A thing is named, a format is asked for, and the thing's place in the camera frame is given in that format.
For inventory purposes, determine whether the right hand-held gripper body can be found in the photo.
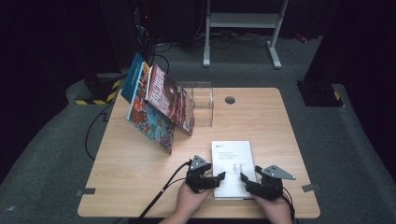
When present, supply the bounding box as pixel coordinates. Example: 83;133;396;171
256;164;297;201

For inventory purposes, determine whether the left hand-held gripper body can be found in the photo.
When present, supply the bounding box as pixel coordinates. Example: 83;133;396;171
185;154;210;194

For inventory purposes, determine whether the white book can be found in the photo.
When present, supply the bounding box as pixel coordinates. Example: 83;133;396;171
210;140;259;201

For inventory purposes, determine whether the clear acrylic book rack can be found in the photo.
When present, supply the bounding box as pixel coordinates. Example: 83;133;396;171
177;81;216;129

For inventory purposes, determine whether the colourful illustrated picture book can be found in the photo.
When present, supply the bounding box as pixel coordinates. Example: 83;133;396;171
125;61;176;156

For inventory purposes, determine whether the dark purple paperback book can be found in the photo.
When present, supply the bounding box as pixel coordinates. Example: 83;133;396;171
145;63;195;137

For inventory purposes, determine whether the dark blue picture book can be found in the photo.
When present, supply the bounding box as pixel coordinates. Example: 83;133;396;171
120;51;146;105

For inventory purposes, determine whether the person's left hand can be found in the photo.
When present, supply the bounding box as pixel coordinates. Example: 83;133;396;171
175;182;215;219

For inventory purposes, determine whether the person's right hand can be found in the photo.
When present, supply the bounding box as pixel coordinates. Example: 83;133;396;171
250;193;293;224

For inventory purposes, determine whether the black base with yellow mark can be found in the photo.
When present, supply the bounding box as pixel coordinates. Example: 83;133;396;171
297;80;345;108

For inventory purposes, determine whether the black yellow striped base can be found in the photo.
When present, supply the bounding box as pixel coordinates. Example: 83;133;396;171
74;73;122;105

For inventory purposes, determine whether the white metal stand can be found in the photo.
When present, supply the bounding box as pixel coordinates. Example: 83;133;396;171
203;0;289;70

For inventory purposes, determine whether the black equipment tower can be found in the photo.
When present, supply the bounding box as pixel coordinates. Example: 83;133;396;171
99;0;157;68

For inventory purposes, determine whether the right hand-held gripper cable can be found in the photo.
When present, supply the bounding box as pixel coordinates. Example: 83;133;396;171
281;186;297;223

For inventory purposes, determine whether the hand-held gripper cable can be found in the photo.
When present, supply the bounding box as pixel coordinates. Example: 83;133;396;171
281;186;297;223
134;160;192;224

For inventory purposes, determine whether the left hand-held gripper cable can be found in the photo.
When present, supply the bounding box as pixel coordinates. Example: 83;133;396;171
134;160;192;224

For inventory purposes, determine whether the looped black cable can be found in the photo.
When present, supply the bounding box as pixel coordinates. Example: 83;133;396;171
152;52;171;78

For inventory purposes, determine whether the thin black floor cable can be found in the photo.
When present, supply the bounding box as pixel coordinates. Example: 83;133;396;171
84;102;116;161

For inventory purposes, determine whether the black cable bundle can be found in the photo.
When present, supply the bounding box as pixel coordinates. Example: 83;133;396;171
192;31;272;50

